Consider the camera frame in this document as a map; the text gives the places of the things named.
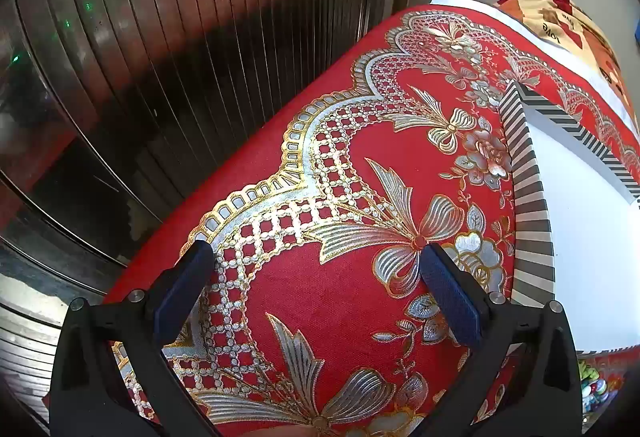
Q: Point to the white cloth strip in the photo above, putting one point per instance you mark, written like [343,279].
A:
[500,14]

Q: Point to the red floral gold tablecloth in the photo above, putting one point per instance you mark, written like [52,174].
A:
[325,317]

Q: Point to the striped white cardboard tray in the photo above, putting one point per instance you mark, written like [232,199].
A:
[575,217]

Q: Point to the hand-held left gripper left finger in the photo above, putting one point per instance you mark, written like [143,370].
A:
[182,297]

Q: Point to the orange red patterned blanket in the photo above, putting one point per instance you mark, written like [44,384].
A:
[590,37]

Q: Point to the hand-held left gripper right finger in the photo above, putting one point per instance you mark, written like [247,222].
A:
[452,297]

